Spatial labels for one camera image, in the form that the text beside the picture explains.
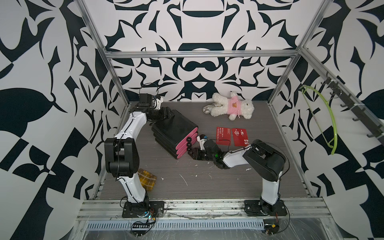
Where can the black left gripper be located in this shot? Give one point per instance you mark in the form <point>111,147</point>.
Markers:
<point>165,115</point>

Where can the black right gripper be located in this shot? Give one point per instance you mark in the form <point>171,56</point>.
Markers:
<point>195,153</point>

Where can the pink drawer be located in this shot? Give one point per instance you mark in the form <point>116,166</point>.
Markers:
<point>181,147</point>

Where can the black drawer cabinet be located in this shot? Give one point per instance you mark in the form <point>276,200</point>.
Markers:
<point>168,133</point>

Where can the red postcard with text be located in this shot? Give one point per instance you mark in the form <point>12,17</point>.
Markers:
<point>223,136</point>

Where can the red postcard with logo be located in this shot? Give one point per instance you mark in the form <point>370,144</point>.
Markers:
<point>240,137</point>

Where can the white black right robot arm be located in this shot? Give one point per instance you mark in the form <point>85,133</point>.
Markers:
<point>268,162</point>

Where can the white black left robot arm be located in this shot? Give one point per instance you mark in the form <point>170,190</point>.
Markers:
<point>122,156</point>

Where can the yellow plaid cloth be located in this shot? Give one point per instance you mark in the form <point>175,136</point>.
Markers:
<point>147,179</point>

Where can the white teddy bear pink shirt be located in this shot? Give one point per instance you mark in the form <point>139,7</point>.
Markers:
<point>234,107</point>

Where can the black connector left front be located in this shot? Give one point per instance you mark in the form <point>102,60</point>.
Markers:
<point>139,228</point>

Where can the black connector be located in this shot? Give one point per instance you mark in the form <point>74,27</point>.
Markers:
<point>139,228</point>
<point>271,227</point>

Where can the black connector right front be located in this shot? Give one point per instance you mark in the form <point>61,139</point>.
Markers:
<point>271,227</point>

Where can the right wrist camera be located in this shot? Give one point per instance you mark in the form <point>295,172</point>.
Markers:
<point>201,140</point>

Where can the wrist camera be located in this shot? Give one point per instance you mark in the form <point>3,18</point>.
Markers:
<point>201,140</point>
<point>150,101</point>

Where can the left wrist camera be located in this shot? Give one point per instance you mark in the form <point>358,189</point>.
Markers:
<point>150,101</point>

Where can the aluminium frame back crossbar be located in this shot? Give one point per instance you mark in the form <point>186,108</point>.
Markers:
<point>200,54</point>

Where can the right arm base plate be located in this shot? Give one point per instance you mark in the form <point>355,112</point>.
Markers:
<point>255,208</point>

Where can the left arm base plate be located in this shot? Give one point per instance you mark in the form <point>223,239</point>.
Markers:
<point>142,210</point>

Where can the aluminium frame post left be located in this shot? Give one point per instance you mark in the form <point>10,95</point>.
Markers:
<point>86,16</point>

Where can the aluminium frame post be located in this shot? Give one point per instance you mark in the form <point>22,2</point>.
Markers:
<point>86,16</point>
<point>317,19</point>

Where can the aluminium front rail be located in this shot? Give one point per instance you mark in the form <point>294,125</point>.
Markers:
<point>202,209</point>

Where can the green wire hanger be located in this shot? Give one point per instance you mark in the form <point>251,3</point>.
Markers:
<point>311,96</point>

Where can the black hook rail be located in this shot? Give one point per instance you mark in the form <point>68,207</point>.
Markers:
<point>357,107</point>

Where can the aluminium frame post right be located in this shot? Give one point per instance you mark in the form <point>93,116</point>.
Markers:
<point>317,19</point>

